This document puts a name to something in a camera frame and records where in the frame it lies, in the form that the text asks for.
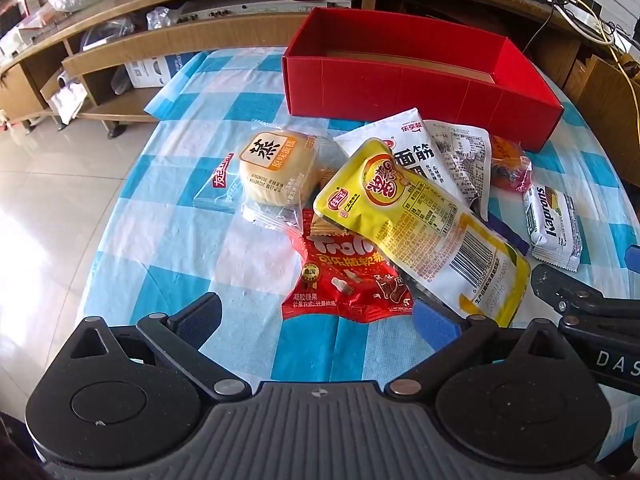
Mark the white power strip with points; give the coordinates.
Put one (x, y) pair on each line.
(597, 20)

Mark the clear plastic bag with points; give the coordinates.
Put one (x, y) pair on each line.
(159, 17)

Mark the white wafer packet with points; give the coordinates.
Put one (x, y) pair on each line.
(550, 225)

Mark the small white crinkled snack packet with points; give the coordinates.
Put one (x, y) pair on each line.
(462, 160)

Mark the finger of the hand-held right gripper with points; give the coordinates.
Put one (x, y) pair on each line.
(560, 290)
(633, 256)

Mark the white and blue carton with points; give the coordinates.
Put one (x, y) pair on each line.
(150, 70)

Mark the cream steamed cake packet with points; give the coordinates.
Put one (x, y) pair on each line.
(272, 165)

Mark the white snack packet red logo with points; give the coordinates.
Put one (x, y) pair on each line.
(405, 132)

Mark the small wooden side cabinet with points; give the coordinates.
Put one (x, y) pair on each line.
(605, 105)

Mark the silver media player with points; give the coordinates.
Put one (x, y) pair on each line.
(240, 10)

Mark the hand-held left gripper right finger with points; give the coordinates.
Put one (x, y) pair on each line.
(434, 324)

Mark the wooden TV cabinet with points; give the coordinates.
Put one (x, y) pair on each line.
(200, 35)

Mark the red candy packet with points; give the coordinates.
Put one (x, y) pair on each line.
(340, 280)

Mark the gold cracker packet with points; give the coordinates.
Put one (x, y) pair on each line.
(322, 227)

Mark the blue white checked tablecloth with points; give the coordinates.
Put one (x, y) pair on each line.
(175, 240)

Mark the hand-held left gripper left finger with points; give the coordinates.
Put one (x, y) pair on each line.
(200, 316)

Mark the orange round cake packet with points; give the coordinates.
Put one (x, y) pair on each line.
(505, 157)

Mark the clear plastic container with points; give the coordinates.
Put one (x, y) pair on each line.
(107, 34)

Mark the red cardboard box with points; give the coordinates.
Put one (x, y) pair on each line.
(400, 90)

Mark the yellow and white snack packet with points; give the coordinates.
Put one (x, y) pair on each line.
(380, 200)

